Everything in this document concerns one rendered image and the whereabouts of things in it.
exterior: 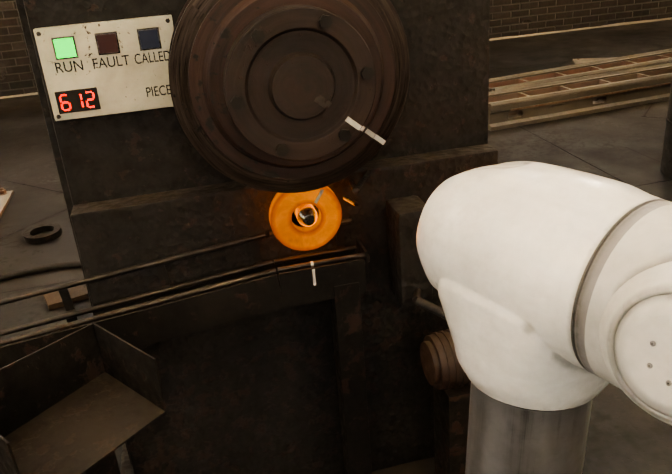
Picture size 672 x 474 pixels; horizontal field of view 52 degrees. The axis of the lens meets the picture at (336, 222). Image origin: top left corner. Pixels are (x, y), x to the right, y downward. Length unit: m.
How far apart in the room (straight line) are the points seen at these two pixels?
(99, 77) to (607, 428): 1.64
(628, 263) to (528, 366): 0.12
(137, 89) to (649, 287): 1.20
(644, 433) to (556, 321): 1.73
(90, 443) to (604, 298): 1.01
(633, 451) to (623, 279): 1.71
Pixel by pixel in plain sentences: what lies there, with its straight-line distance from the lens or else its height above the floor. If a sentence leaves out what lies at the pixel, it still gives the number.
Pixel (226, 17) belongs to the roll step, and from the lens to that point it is 1.30.
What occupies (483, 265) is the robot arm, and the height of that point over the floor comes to 1.15.
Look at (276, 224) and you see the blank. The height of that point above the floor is 0.81.
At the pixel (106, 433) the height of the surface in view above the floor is 0.60.
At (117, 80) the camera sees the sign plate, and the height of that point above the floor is 1.13.
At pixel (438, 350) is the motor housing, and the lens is 1.53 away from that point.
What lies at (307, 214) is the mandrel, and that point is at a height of 0.83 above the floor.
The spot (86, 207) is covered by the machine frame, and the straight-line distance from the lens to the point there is 1.55.
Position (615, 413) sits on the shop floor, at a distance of 2.26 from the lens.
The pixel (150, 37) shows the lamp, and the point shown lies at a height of 1.20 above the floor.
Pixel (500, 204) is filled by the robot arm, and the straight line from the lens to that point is 0.52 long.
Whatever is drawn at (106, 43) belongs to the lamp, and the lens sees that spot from 1.46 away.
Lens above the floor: 1.39
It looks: 24 degrees down
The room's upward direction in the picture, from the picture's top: 5 degrees counter-clockwise
